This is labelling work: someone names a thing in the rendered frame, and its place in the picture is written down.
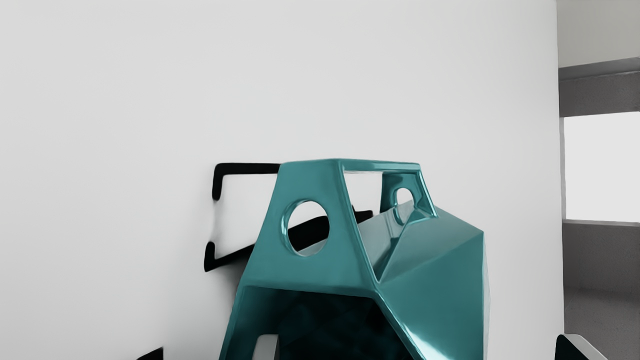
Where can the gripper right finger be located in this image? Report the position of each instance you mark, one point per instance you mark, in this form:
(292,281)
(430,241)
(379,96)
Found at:
(570,350)

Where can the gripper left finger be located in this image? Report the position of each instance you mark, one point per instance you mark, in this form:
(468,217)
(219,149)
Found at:
(155,355)

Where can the teal faceted mug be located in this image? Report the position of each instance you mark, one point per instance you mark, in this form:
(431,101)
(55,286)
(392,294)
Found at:
(320,270)

